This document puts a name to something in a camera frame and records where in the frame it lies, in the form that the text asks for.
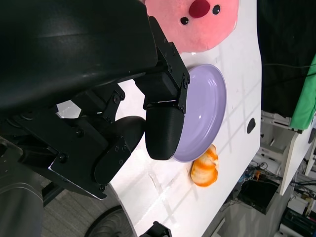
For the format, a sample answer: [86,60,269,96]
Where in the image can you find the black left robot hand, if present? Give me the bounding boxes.
[0,0,191,201]

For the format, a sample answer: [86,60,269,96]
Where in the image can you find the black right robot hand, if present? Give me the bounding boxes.
[140,221,171,237]

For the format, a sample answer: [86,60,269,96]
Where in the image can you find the pink plush beaver doll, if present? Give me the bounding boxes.
[144,0,239,53]

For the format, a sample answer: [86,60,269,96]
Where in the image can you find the purple plate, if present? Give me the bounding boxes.
[172,63,227,164]

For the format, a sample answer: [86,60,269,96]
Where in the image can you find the grey round stand base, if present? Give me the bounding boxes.
[85,206,136,237]

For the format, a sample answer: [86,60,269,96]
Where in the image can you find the orange striped bread toy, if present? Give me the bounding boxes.
[191,144,220,188]

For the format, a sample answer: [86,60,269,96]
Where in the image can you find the black box on floor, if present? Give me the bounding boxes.
[240,179,280,215]

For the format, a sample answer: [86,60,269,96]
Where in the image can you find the white furniture panel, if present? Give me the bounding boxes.
[278,128,316,196]

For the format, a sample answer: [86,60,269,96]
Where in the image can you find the green cloth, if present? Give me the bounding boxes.
[289,53,316,134]

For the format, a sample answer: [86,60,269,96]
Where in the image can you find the black backdrop cloth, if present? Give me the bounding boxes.
[256,0,316,119]

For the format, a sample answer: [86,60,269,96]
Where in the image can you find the black round cable grommet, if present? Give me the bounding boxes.
[246,118,256,135]

